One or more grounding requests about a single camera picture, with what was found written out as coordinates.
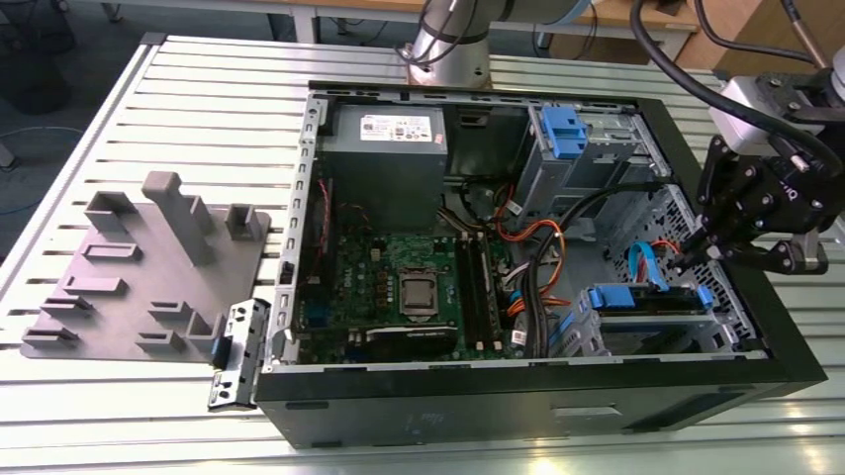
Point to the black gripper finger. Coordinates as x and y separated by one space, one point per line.
753 253
733 193

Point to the hard disk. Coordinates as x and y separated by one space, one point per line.
611 298

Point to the metal disk bay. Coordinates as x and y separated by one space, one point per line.
660 320

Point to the metal drive cage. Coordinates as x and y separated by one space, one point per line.
581 183

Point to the blue drive cage latch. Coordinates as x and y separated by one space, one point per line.
563 133

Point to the brown wooden cabinet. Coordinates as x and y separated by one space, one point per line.
747 25

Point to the black RAM slot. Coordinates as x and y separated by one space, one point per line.
489 292
469 287

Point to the silver CPU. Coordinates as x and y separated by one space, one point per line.
420 292

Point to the CPU socket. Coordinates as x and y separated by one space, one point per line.
420 310

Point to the grey power supply unit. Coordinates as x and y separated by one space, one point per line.
390 188

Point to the black open PC case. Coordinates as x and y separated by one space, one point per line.
462 396

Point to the black graphics card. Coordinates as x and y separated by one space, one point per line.
409 337

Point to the green motherboard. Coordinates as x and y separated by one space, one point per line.
357 277

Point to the grey parts rack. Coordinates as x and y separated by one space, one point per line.
133 307

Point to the black office chair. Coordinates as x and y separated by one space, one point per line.
39 84

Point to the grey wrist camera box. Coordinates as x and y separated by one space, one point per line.
747 91

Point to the metal expansion slot bracket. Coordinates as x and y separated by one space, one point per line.
245 356

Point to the blue bracket clip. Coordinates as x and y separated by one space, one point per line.
221 352

